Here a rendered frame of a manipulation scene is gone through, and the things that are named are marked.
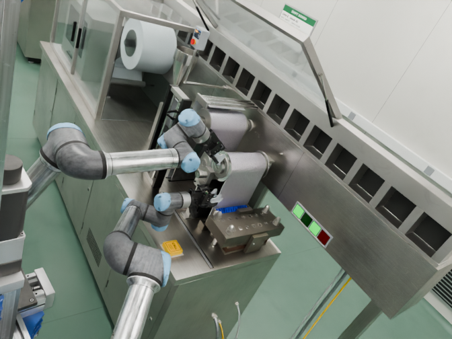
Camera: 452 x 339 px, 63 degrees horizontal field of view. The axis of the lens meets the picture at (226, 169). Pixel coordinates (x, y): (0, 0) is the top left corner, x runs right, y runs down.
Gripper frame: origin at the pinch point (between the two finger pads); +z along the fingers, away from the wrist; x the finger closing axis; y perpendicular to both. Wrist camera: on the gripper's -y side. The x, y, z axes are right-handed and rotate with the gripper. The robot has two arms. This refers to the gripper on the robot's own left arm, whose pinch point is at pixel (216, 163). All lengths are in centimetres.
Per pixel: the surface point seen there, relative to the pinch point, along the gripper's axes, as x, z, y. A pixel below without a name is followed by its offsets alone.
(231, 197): -5.6, 21.9, -4.6
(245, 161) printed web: -3.1, 9.0, 11.3
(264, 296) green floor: -8, 158, -35
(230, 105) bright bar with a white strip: 24.4, 1.4, 24.4
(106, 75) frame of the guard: 96, -11, -16
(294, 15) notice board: 249, 178, 203
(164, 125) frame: 37.9, -4.2, -7.9
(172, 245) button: -15.2, 7.1, -39.1
